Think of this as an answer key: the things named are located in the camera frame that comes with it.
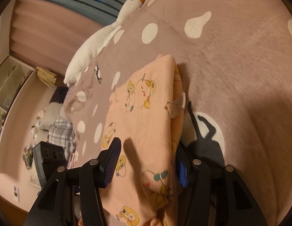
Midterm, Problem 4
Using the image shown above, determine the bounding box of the white goose plush toy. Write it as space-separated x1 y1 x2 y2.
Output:
64 0 148 85

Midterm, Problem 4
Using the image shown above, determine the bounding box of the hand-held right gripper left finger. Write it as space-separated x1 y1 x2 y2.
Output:
25 137 122 226

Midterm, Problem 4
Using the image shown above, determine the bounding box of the blue plaid cloth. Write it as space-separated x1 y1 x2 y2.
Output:
48 119 77 160

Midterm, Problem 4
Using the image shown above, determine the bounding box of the dark cloth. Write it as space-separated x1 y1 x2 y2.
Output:
49 86 70 105

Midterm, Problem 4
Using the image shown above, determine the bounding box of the grey pillow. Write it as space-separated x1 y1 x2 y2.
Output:
40 102 66 130

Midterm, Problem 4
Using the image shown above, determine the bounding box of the floral patterned bag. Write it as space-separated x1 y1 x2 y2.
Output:
22 145 35 170

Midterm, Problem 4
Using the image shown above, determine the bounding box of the white wall shelf unit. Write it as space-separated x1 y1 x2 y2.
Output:
0 55 36 132

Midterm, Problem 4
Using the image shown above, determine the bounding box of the brown wooden door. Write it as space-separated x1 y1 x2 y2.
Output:
0 189 30 217

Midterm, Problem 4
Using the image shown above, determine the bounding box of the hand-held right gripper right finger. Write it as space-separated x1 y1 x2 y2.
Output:
175 142 269 226

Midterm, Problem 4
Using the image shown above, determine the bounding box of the small white plush toy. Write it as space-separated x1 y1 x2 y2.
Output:
31 109 46 137

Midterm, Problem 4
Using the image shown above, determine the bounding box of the pink curtain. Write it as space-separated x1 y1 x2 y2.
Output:
10 0 120 70

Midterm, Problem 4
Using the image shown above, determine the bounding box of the pink cartoon print pajama top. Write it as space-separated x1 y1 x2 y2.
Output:
101 54 187 226

